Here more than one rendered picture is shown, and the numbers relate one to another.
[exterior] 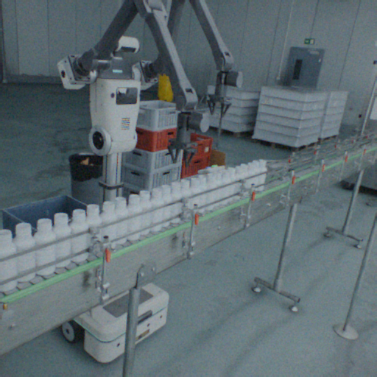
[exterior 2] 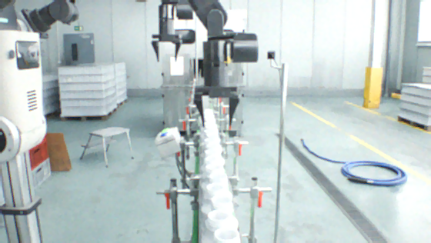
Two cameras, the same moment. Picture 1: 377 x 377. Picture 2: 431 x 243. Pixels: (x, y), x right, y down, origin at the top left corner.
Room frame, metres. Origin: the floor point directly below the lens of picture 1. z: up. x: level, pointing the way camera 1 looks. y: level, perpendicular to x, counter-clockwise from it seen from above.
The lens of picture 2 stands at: (0.89, 0.55, 1.42)
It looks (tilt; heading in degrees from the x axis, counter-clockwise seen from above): 12 degrees down; 320
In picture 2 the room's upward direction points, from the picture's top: straight up
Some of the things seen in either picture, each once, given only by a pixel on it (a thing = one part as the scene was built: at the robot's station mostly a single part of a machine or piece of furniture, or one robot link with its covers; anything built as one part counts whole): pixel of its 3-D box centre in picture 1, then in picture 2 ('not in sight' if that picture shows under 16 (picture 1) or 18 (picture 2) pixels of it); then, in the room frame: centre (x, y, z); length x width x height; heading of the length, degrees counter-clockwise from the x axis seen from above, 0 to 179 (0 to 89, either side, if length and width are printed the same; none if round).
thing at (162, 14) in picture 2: (223, 79); (168, 12); (1.95, -0.10, 1.57); 0.07 x 0.06 x 0.07; 54
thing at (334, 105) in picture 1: (314, 113); (104, 84); (9.83, -2.85, 0.59); 1.25 x 1.03 x 1.17; 144
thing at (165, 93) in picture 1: (166, 89); not in sight; (11.87, 1.01, 0.55); 0.40 x 0.40 x 1.10; 53
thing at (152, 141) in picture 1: (155, 135); not in sight; (4.24, 0.43, 0.78); 0.61 x 0.41 x 0.22; 150
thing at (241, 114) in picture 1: (236, 110); (35, 94); (9.42, -0.92, 0.50); 1.23 x 1.05 x 1.00; 141
